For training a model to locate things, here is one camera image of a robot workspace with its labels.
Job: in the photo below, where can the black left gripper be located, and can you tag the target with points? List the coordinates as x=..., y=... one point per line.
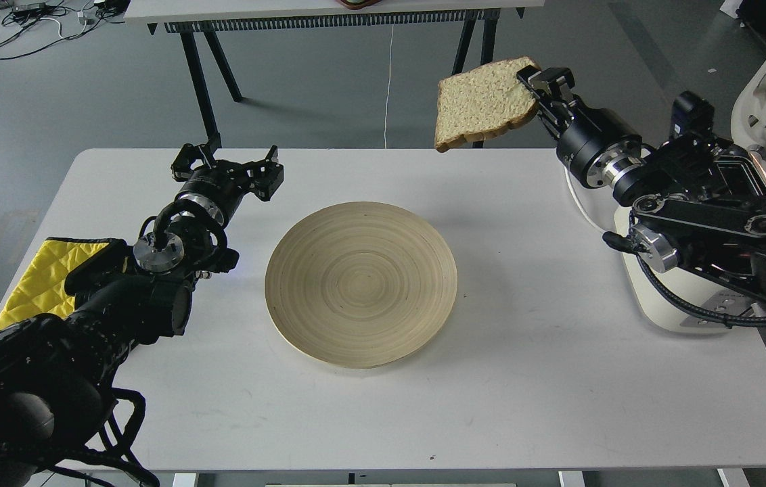
x=218, y=186

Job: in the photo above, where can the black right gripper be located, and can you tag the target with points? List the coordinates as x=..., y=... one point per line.
x=595, y=145

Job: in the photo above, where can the slice of bread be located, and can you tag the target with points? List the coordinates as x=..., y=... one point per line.
x=482, y=104

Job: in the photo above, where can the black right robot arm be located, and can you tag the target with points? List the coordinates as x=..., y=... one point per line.
x=696, y=202

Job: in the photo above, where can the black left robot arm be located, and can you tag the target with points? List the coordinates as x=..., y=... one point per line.
x=57, y=397

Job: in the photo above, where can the white chrome toaster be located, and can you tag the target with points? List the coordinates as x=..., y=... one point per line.
x=691, y=288

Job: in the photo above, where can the background table with black legs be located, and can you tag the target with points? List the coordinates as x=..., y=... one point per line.
x=208, y=18

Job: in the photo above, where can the round wooden plate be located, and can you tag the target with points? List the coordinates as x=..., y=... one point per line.
x=361, y=284

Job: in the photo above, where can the brown object on background table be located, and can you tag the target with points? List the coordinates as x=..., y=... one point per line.
x=357, y=4

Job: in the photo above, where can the yellow quilted cloth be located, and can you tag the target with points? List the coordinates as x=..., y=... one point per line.
x=41, y=288

